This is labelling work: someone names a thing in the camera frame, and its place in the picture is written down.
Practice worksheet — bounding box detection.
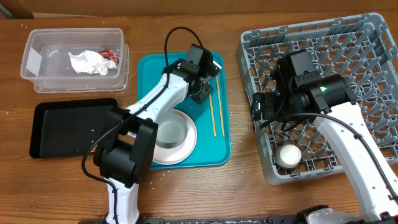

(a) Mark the grey bowl with brown scraps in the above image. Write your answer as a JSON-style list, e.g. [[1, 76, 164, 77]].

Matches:
[[156, 112, 188, 149]]

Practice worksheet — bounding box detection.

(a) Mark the white cup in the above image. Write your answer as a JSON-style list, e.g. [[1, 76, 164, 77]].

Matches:
[[274, 144, 302, 169]]

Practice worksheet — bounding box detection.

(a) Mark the red snack wrapper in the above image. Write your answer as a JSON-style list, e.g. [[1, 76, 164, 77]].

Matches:
[[99, 49, 119, 63]]

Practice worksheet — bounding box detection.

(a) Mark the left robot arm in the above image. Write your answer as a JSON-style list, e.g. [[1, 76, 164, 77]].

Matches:
[[93, 44, 222, 223]]

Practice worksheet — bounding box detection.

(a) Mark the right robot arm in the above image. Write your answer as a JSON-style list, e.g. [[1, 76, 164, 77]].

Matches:
[[251, 50, 397, 223]]

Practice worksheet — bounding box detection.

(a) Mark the grey dishwasher rack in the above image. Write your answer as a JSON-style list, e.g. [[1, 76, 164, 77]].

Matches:
[[236, 13, 397, 185]]

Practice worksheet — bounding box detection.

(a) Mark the clear plastic waste bin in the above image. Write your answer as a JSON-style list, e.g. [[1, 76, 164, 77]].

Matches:
[[21, 28, 129, 93]]

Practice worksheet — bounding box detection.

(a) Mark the teal serving tray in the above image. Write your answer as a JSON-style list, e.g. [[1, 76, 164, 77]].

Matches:
[[137, 54, 231, 169]]

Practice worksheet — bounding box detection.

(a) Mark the wooden chopstick left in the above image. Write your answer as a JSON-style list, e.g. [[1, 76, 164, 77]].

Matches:
[[208, 93, 217, 138]]

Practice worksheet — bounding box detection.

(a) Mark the white round plate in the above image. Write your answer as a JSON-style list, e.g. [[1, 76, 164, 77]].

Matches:
[[152, 109, 198, 166]]

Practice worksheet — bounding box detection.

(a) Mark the black rectangular tray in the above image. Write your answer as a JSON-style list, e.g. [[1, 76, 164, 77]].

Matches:
[[29, 98, 118, 159]]

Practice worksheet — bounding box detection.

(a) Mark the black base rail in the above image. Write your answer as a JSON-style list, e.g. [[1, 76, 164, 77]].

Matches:
[[137, 215, 299, 224]]

